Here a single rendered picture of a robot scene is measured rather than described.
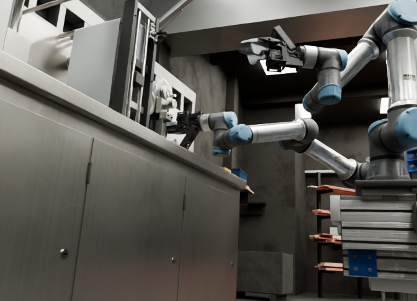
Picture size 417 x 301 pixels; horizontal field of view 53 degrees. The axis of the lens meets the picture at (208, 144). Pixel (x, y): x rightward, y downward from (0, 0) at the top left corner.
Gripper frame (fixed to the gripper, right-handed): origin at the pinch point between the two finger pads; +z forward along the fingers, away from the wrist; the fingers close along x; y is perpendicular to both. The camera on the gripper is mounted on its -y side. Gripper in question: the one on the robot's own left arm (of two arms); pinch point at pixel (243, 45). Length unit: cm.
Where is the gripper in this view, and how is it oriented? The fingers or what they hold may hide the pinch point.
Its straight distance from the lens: 146.9
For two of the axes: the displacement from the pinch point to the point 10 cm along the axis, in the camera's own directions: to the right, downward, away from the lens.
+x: -1.2, 3.9, 9.1
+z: -9.9, -0.8, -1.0
